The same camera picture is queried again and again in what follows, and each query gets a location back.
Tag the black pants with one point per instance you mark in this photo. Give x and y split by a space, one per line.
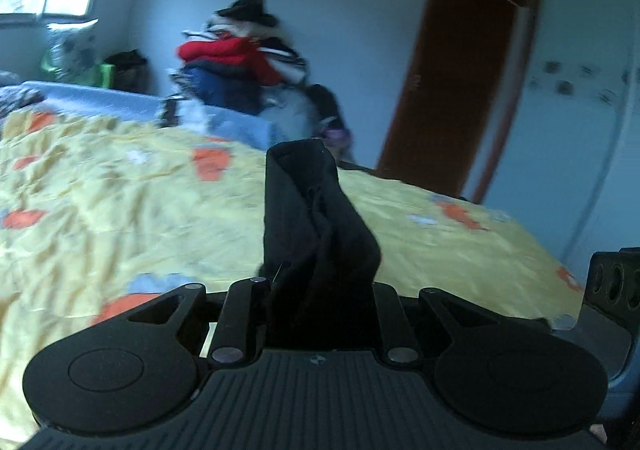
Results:
320 240

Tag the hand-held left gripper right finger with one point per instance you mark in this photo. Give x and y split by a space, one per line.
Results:
395 320

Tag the brown wooden door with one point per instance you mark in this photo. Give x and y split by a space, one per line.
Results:
445 80

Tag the white wardrobe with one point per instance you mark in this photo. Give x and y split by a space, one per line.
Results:
580 105

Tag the yellow printed blanket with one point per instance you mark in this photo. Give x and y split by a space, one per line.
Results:
125 210

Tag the navy jacket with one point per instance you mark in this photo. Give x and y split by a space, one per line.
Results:
225 90

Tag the black bag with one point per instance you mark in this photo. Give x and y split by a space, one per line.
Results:
125 70

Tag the red jacket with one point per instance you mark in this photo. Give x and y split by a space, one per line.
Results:
225 53

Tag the white and green plastic bag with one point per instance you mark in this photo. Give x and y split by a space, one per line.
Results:
75 53

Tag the pile of clothes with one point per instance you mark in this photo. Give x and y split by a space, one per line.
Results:
280 80

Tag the patterned pillow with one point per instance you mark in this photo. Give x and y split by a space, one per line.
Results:
15 90

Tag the purple cloth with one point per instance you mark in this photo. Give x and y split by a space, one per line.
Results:
336 138

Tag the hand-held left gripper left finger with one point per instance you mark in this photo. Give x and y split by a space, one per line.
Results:
245 317

